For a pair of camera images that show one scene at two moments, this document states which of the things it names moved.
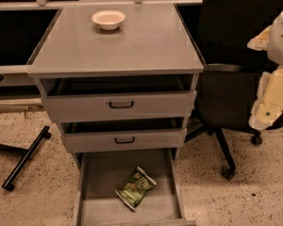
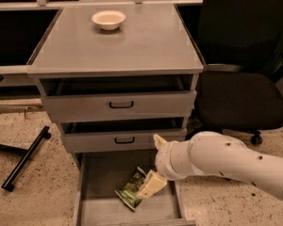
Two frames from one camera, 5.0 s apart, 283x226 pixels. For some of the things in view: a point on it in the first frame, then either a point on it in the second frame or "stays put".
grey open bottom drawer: (99, 174) stays put
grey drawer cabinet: (121, 81) stays put
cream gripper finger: (260, 41) → (174, 160)
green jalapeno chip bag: (136, 189) stays put
